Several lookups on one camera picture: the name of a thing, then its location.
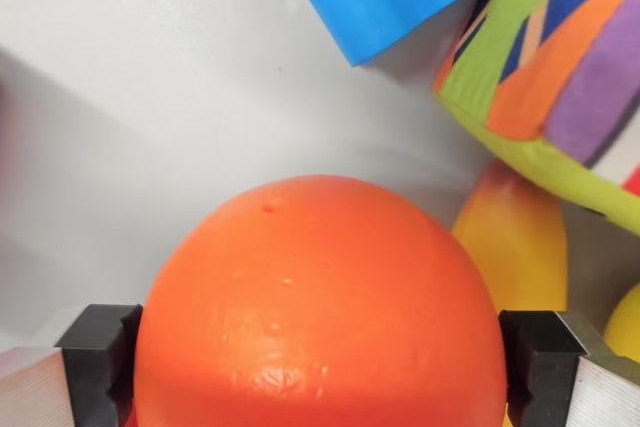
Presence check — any yellow toy banana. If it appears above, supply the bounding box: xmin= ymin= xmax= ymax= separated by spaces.
xmin=451 ymin=158 xmax=570 ymax=314

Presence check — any orange ball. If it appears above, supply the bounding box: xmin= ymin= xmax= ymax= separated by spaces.
xmin=133 ymin=173 xmax=509 ymax=427

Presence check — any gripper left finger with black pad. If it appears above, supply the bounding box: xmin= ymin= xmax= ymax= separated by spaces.
xmin=0 ymin=303 xmax=144 ymax=427

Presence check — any yellow ball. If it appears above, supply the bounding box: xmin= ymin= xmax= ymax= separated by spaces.
xmin=603 ymin=282 xmax=640 ymax=364

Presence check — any purple fabric cube radio print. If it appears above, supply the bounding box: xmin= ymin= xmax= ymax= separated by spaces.
xmin=431 ymin=0 xmax=640 ymax=229

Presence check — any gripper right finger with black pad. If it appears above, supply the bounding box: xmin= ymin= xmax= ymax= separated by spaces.
xmin=497 ymin=309 xmax=640 ymax=427

